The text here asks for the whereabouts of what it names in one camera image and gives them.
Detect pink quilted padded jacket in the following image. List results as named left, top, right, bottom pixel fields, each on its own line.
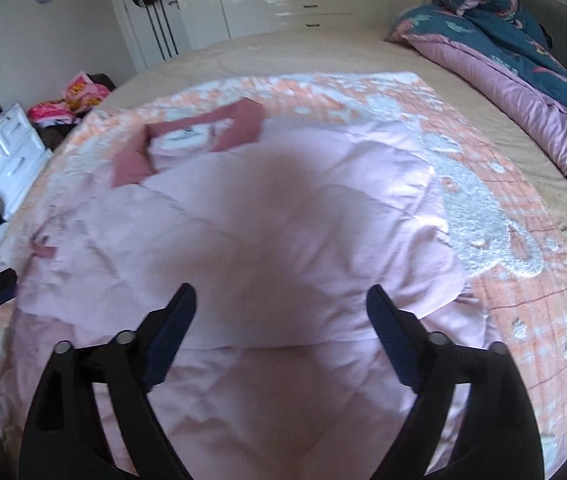
left=1, top=118, right=487, bottom=479

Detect white bedroom door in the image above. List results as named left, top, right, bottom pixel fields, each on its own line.
left=112, top=0, right=191, bottom=72

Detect white drawer chest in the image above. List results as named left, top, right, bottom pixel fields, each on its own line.
left=0, top=104, right=52, bottom=220

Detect orange cloud pattern blanket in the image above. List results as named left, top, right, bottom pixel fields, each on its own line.
left=0, top=73, right=567, bottom=478

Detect pink yellow cartoon blanket pile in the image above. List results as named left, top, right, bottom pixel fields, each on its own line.
left=26, top=72, right=116, bottom=127

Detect tan bed sheet mattress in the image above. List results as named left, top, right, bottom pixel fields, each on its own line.
left=0, top=27, right=567, bottom=311

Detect blue and pink floral duvet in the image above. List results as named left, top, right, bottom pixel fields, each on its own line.
left=387, top=0, right=567, bottom=179

